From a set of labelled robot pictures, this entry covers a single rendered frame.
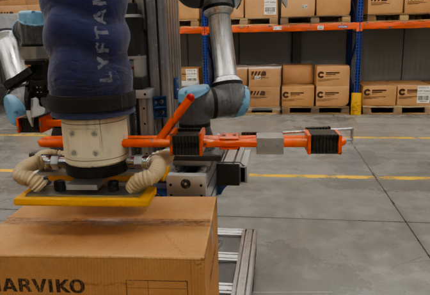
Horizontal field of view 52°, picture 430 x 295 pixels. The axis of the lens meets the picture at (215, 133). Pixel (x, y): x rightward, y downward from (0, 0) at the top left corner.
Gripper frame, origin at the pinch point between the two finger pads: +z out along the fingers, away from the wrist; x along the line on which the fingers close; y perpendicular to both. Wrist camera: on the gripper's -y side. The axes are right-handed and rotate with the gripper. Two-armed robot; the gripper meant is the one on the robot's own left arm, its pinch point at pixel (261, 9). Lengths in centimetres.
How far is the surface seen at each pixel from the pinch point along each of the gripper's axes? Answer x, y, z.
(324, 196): 47, -251, 152
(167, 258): -20, 46, 58
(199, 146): -14.5, 30.5, 35.0
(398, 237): 92, -171, 152
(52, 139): -54, 31, 33
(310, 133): 13.3, 26.4, 32.2
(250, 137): -1.9, 24.5, 33.9
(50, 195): -51, 41, 45
